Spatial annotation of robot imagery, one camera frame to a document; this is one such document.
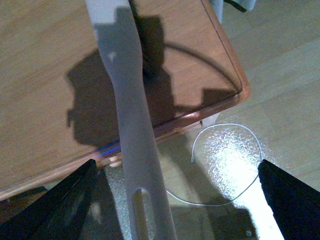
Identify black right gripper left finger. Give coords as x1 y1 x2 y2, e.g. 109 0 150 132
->
0 159 98 240

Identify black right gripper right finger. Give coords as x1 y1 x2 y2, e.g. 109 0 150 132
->
258 159 320 240

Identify beige hand brush black bristles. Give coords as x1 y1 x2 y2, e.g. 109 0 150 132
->
86 0 177 240

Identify wooden side table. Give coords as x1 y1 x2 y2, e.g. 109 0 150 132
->
0 0 250 200

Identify white cable on floor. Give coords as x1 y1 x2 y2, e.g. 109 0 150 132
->
165 122 266 207

